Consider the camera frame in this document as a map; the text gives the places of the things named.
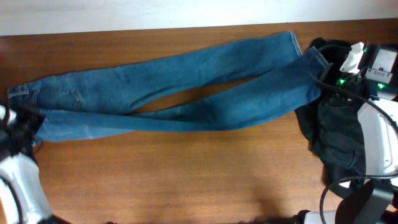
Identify blue denim jeans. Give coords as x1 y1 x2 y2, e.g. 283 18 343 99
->
8 32 328 142

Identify black clothing pile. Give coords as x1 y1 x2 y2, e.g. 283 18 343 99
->
295 37 365 185

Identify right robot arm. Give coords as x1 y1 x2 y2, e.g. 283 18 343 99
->
293 39 397 223

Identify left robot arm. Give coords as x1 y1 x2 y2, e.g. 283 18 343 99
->
1 100 67 224

